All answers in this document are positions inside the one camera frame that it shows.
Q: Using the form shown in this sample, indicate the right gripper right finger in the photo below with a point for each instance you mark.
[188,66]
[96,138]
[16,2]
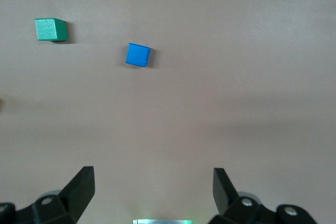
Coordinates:
[223,192]

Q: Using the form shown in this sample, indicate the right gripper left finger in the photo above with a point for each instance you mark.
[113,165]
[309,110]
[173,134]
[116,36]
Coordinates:
[78,195]

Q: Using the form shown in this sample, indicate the blue wooden block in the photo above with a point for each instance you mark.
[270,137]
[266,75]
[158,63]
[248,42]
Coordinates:
[138,54]

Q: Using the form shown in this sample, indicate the green wooden block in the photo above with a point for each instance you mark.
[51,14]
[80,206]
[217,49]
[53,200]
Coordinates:
[47,29]

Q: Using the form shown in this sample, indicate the brown paper table cover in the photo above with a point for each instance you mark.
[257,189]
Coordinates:
[236,77]

